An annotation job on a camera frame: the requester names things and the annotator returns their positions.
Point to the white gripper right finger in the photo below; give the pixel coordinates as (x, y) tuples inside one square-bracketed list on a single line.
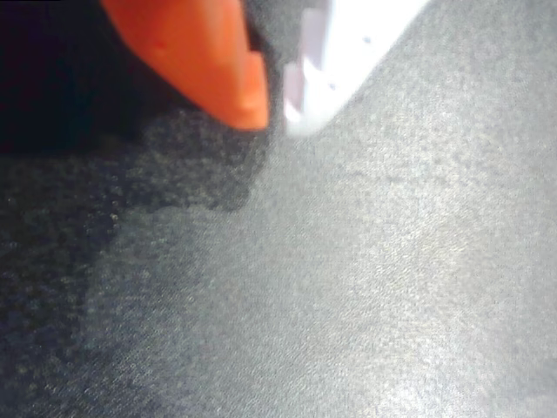
[(348, 52)]

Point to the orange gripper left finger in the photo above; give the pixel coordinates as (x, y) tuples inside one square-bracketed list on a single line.
[(196, 52)]

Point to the black desk mat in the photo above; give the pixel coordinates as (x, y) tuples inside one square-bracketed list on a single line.
[(348, 283)]

